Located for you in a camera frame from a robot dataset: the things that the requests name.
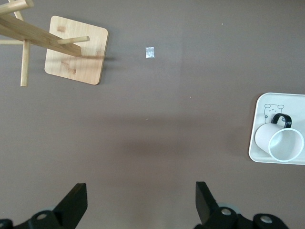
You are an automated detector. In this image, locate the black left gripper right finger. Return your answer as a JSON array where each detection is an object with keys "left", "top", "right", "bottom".
[{"left": 194, "top": 181, "right": 290, "bottom": 229}]

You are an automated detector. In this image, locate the wooden mug tree rack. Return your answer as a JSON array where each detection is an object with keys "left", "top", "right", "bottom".
[{"left": 0, "top": 0, "right": 109, "bottom": 87}]

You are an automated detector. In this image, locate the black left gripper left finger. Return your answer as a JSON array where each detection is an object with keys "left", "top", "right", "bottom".
[{"left": 0, "top": 183, "right": 88, "bottom": 229}]

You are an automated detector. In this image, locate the white tray with bear print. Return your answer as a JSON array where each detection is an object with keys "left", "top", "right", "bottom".
[{"left": 248, "top": 92, "right": 305, "bottom": 165}]

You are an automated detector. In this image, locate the white mug with black handle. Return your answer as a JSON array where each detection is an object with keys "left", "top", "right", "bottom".
[{"left": 254, "top": 113, "right": 305, "bottom": 163}]

